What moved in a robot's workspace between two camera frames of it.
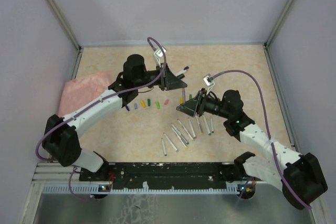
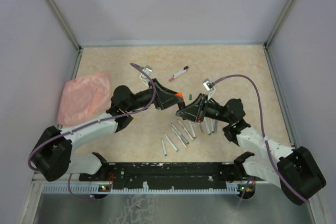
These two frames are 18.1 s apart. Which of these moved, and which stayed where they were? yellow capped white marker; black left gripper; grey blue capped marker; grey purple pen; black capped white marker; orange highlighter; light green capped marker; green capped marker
Moved: grey purple pen; black left gripper; orange highlighter
Stayed: light green capped marker; yellow capped white marker; black capped white marker; grey blue capped marker; green capped marker
